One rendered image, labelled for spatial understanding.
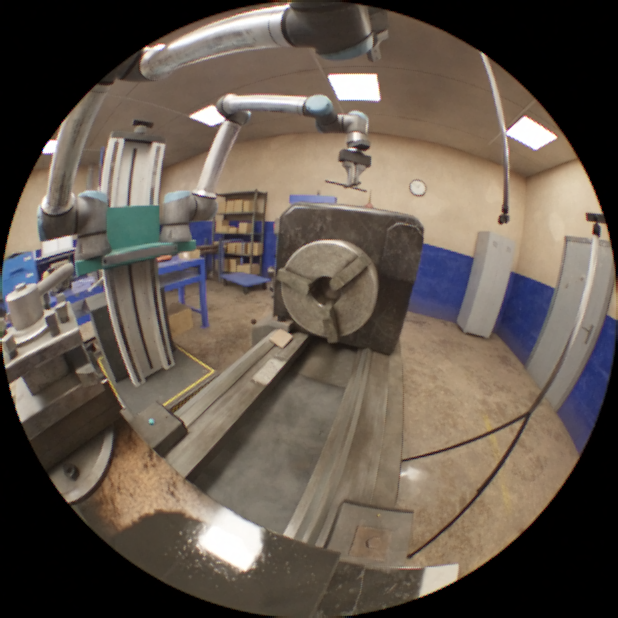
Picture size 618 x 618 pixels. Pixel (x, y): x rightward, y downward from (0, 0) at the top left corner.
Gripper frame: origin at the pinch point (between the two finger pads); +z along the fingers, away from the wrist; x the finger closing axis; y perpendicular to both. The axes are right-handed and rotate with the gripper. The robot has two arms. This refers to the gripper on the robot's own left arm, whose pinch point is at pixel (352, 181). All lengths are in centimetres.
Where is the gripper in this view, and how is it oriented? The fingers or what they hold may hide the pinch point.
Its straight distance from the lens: 91.4
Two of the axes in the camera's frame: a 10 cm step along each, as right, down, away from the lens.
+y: -2.4, -3.9, 8.9
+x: -9.7, 0.0, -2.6
